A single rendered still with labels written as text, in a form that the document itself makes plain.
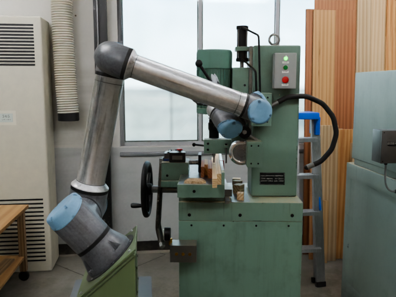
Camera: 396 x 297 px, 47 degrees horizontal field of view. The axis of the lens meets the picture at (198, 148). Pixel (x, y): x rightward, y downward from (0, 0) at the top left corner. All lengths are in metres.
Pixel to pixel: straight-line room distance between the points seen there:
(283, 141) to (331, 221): 1.56
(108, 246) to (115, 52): 0.68
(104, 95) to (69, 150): 1.91
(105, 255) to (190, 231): 0.59
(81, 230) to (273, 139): 1.01
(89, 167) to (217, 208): 0.65
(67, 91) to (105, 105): 1.67
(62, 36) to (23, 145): 0.81
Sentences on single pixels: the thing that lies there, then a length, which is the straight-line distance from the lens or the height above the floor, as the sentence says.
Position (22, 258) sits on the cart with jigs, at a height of 0.18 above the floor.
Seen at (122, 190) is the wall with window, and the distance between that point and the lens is 3.66.
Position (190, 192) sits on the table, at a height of 0.86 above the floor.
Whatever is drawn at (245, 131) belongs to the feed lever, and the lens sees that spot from 2.13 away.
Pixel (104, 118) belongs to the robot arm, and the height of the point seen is 1.21.
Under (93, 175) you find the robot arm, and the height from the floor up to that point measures 0.99.
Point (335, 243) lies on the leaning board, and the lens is 3.72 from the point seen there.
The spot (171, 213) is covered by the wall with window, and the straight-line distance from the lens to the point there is 3.71.
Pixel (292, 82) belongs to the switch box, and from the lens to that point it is 2.14.
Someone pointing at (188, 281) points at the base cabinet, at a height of 0.41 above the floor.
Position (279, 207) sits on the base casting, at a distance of 2.15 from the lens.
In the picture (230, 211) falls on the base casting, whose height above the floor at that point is 0.76.
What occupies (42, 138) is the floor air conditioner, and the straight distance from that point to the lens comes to 3.36.
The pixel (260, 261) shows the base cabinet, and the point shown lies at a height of 0.52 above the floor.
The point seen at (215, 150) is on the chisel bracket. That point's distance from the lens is 2.26.
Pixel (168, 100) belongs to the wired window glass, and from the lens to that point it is 3.64.
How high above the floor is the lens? 1.33
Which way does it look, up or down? 8 degrees down
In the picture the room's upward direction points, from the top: straight up
